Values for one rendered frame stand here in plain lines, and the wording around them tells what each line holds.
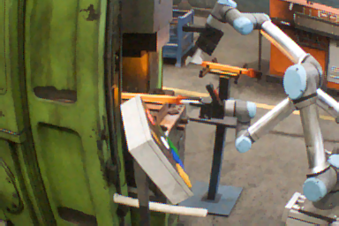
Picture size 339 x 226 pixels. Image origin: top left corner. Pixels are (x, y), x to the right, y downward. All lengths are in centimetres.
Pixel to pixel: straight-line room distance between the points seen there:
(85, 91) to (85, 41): 21
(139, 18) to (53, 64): 43
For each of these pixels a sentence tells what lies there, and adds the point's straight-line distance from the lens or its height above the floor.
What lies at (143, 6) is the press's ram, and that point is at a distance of 169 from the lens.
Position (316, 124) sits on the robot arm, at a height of 122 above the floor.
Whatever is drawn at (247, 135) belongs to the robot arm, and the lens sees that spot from 180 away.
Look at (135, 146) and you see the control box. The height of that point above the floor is 117.
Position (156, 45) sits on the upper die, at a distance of 176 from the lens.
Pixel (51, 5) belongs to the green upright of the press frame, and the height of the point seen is 156.
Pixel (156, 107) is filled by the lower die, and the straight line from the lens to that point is 193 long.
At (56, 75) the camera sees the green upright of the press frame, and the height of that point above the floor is 122.
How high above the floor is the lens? 176
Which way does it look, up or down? 23 degrees down
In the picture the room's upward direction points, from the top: 1 degrees clockwise
